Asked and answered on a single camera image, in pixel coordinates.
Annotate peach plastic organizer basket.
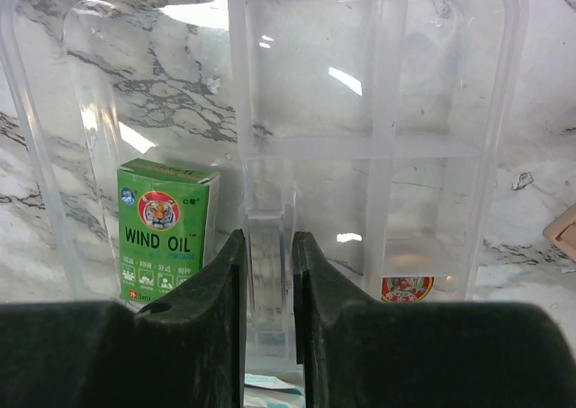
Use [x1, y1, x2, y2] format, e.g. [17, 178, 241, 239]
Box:
[543, 205, 575, 258]

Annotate small round red tin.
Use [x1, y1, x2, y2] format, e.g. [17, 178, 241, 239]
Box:
[382, 277, 435, 303]

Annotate green medicine box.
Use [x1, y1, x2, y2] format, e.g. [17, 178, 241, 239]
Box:
[117, 159, 221, 304]

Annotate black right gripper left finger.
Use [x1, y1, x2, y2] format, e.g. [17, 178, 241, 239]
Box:
[1, 230, 247, 407]

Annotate clear bandage packet teal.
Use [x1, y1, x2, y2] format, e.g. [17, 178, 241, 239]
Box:
[243, 373, 306, 408]

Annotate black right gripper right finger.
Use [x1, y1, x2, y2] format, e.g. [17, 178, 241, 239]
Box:
[292, 232, 575, 407]

